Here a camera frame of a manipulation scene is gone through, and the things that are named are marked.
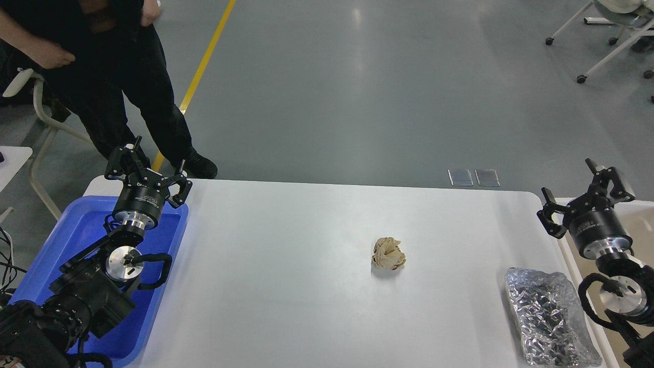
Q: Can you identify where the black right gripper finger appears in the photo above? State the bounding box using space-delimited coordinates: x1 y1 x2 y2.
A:
586 158 636 203
536 188 580 239

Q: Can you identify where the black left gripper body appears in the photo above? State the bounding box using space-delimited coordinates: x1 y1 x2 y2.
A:
112 174 170 230

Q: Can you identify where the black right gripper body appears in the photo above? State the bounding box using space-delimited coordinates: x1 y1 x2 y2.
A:
564 198 633 260

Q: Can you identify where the silver foil bag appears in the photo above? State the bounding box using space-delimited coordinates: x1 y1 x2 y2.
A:
505 267 603 367

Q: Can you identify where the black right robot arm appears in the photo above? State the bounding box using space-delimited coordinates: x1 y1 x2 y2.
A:
537 158 653 367

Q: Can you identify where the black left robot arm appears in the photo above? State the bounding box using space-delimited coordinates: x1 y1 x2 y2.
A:
1 136 193 367

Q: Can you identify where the right metal floor plate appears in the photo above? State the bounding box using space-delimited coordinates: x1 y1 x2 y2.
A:
475 169 501 187

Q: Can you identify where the metal floor plate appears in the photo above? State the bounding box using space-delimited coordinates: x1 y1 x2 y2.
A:
475 169 501 187
448 169 474 187

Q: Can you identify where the left metal floor plate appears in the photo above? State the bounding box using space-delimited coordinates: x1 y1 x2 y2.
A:
448 169 474 187

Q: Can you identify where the white side table corner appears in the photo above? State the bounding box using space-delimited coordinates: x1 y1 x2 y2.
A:
1 145 33 192

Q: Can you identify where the person in black clothes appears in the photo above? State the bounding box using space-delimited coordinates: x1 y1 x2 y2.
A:
2 1 219 179

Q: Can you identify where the beige plastic bin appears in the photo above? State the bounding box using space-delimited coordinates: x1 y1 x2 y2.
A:
557 200 653 367

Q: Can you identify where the white chair with black jacket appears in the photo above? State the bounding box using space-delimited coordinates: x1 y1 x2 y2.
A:
2 40 92 220

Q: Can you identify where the crumpled brown paper ball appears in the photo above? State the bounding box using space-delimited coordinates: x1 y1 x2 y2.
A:
371 237 407 271

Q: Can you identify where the white rolling chair frame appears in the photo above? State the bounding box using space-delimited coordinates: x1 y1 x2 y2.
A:
544 1 652 90

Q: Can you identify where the black cable bundle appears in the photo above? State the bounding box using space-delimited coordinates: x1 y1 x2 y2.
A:
0 227 26 297

